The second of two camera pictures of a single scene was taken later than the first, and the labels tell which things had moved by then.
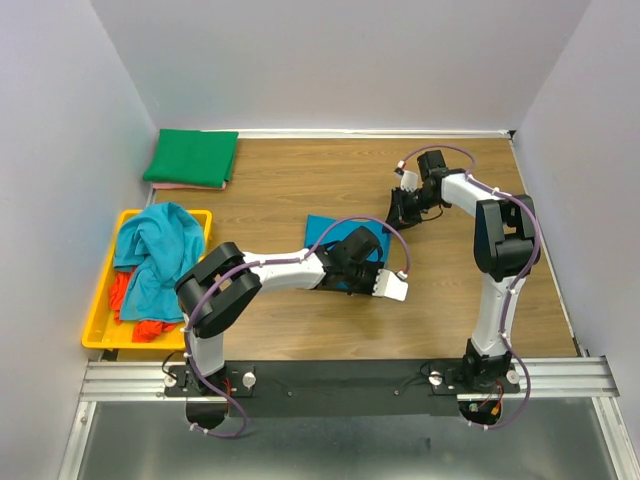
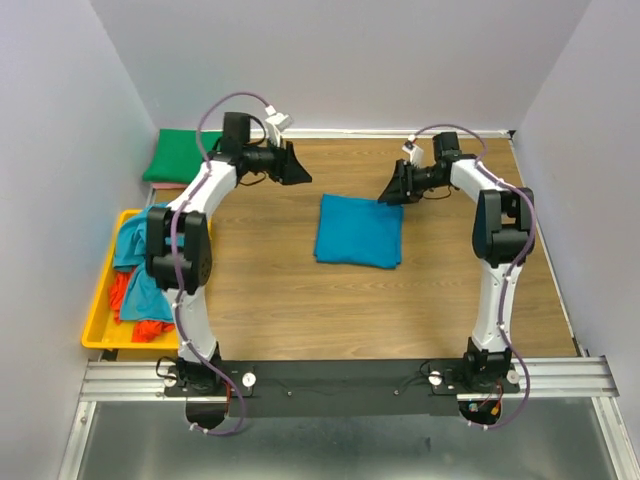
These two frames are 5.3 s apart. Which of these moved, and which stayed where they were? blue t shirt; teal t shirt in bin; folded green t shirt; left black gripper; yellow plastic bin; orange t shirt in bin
Moved: blue t shirt; left black gripper
Stayed: folded green t shirt; orange t shirt in bin; teal t shirt in bin; yellow plastic bin
